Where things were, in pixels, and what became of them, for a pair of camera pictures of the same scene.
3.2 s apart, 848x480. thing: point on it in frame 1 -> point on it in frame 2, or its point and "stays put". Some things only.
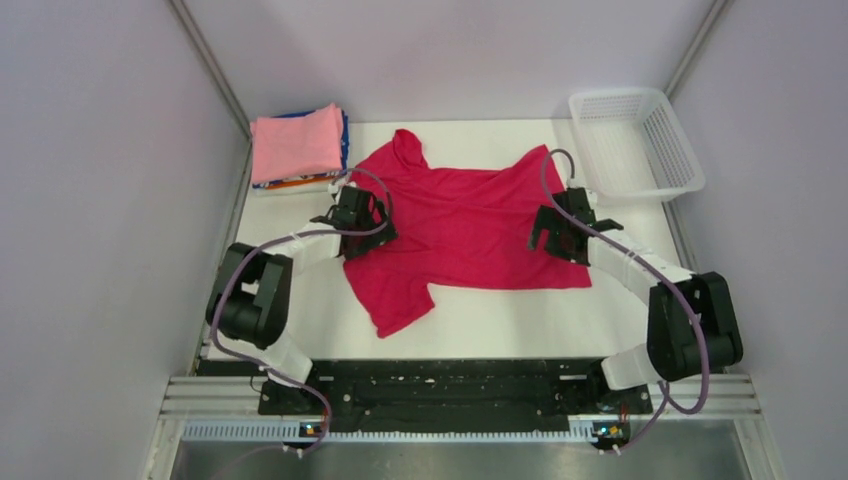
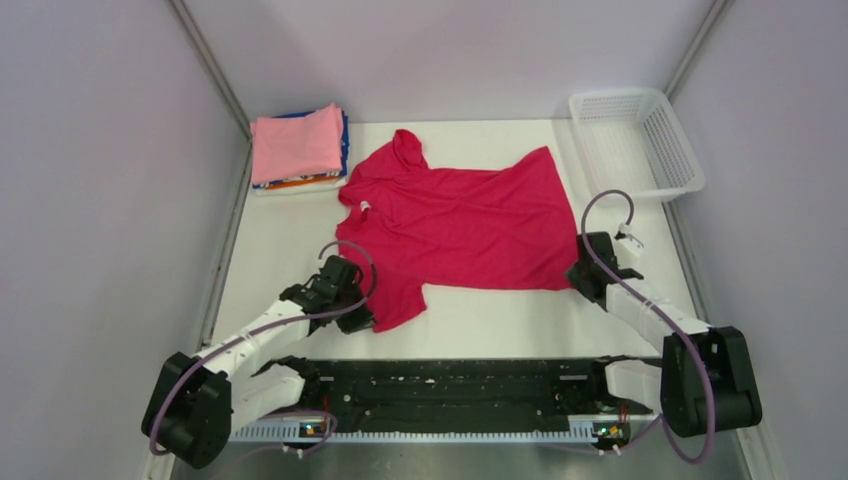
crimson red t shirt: (456, 229) stays put
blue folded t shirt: (345, 150) stays put
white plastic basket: (633, 147) stays put
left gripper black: (376, 239) -> (358, 321)
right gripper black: (547, 219) -> (574, 276)
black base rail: (452, 391) stays put
